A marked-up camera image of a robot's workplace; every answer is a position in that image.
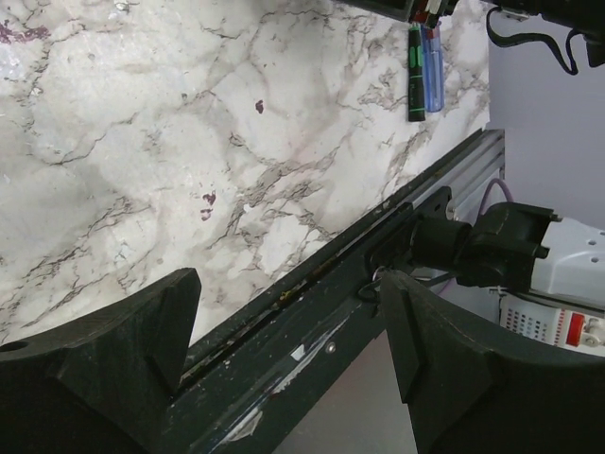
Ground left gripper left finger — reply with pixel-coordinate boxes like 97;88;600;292
1;268;200;453

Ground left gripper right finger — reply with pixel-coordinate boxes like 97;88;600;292
379;271;604;453

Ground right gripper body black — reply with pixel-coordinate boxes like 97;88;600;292
486;0;604;76

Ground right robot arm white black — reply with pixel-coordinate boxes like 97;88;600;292
410;1;604;316

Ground black green screwdriver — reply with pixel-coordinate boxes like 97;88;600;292
407;24;425;122

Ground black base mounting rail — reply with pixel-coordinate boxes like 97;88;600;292
160;186;455;454

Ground aluminium extrusion rail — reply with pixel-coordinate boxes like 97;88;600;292
404;130;505;222

